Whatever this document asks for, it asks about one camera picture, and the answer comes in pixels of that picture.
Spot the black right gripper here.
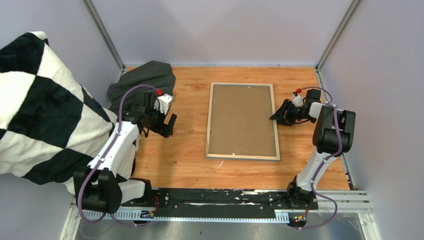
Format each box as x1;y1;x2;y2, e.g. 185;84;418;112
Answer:
270;99;316;127

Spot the wooden photo frame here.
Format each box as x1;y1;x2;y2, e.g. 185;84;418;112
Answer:
205;82;281;162

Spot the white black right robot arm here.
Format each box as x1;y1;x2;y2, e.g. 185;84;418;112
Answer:
270;86;357;209

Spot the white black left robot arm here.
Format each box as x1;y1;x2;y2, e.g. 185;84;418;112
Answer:
73;90;177;214

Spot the dark grey cloth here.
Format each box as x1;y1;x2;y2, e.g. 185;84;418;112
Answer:
107;60;176;115

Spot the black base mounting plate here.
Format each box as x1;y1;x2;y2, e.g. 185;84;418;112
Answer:
119;187;320;220

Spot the black white checkered blanket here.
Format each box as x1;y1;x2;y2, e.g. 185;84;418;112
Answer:
0;31;118;194

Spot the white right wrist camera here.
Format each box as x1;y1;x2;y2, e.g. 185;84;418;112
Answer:
292;91;303;107

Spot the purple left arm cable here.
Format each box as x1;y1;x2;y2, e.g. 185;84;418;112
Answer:
76;84;164;227

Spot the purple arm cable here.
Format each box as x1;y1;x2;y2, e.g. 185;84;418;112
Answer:
291;86;343;231
76;84;164;227

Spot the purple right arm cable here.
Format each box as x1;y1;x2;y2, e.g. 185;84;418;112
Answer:
291;86;343;231

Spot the white slotted cable duct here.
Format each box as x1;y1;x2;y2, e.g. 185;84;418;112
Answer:
81;208;290;224

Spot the right aluminium corner post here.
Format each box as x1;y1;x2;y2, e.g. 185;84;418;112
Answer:
315;0;362;72

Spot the aluminium corner post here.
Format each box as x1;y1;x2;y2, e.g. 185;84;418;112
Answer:
82;0;126;74
315;0;362;72

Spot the left aluminium corner post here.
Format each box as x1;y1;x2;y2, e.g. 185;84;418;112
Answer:
82;0;126;74

